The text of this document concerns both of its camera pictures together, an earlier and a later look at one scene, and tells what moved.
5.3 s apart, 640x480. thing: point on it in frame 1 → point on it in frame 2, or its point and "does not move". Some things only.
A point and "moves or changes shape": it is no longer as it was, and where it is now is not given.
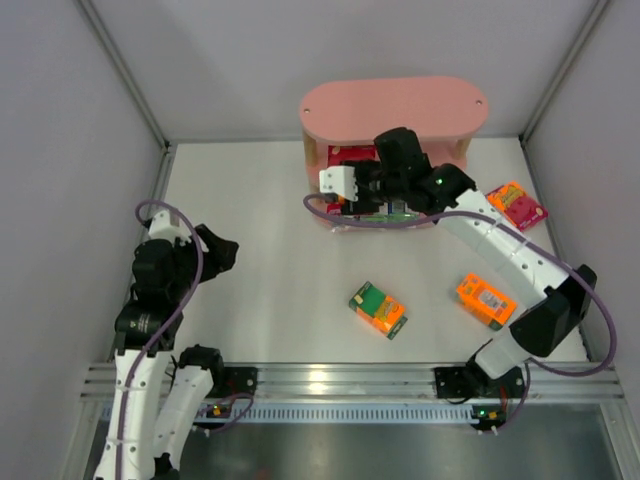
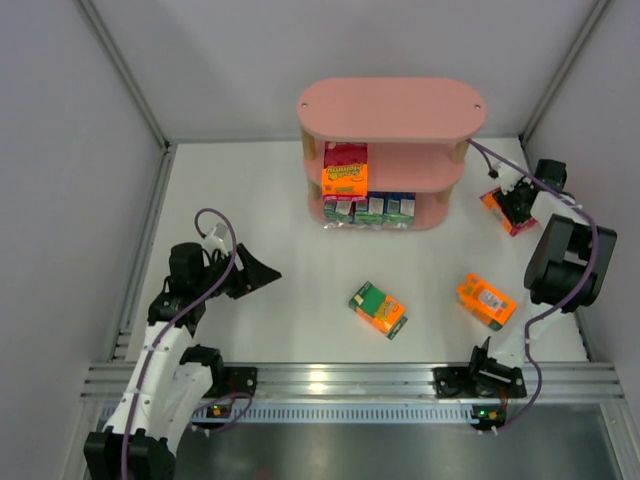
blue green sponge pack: x=334 y=209 moves or changes shape
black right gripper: x=365 y=185 → x=516 y=206
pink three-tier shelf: x=444 y=113 does not move
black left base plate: x=240 y=380 does not move
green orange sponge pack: x=379 y=309 does not move
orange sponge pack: x=485 y=302 does not move
